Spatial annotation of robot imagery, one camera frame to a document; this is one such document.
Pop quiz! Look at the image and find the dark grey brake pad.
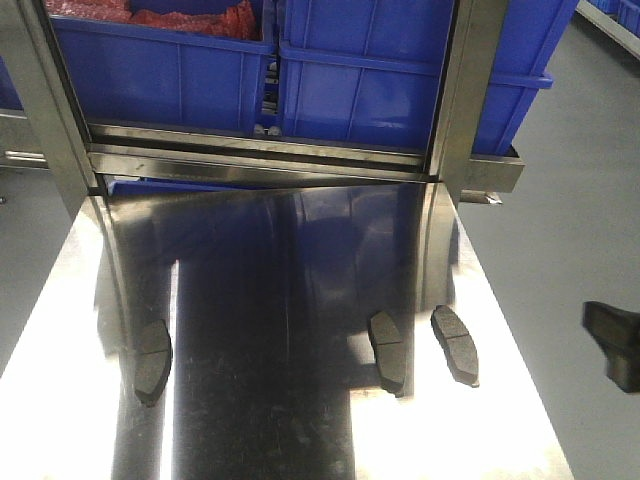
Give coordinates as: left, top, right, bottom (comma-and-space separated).
368, 311, 407, 397
133, 319, 173, 407
431, 305, 479, 388

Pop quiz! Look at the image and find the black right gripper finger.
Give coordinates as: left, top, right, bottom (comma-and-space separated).
582, 301, 639, 393

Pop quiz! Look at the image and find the stainless steel rack frame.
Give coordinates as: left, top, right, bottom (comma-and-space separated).
1, 1, 524, 215

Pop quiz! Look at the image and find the blue plastic bin left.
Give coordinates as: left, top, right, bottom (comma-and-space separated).
51, 1, 276, 134

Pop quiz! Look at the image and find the blue plastic bin right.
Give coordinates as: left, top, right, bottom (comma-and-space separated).
277, 1, 576, 155

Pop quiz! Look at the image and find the blue plastic bin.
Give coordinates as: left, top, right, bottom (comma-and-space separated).
51, 1, 276, 134
277, 1, 576, 155

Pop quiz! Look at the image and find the red bubble wrap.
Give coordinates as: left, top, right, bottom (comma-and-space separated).
45, 1, 258, 40

